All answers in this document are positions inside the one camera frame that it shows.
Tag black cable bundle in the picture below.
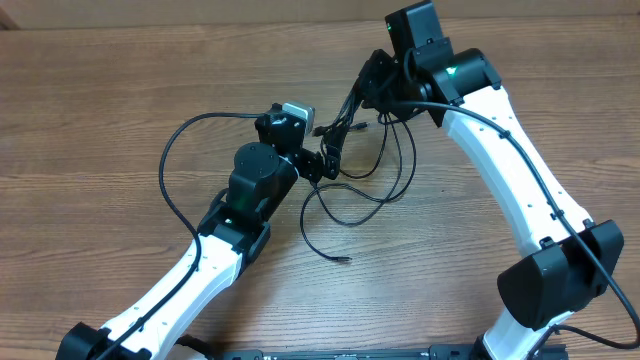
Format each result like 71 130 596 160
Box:
312 84 419 229

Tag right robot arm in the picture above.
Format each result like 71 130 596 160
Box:
359 1 624 359

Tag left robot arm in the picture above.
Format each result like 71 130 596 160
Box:
56 142 324 359

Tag left camera cable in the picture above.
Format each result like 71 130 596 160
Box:
99 111 266 360

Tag camera cable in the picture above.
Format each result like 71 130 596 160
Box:
394 99 640 351
99 111 266 360

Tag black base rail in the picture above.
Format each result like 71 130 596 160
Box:
174 334 569 360

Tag right camera cable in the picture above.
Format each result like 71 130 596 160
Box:
394 99 640 351

